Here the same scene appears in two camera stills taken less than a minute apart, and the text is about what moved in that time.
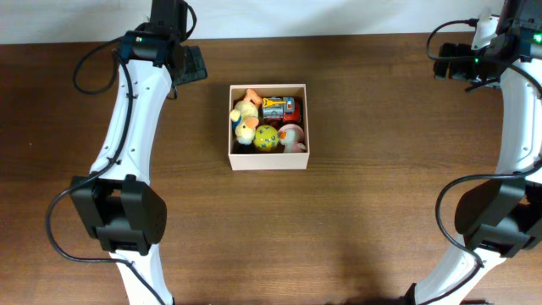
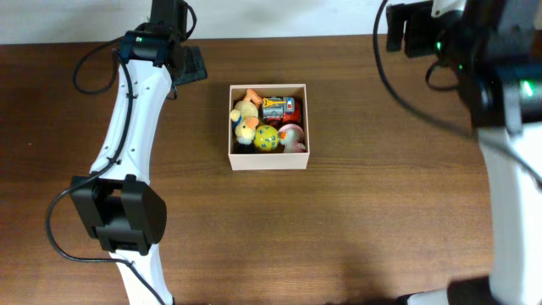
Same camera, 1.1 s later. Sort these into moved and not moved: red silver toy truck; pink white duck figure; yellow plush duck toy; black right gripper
Moved: black right gripper
Not moved: pink white duck figure; yellow plush duck toy; red silver toy truck
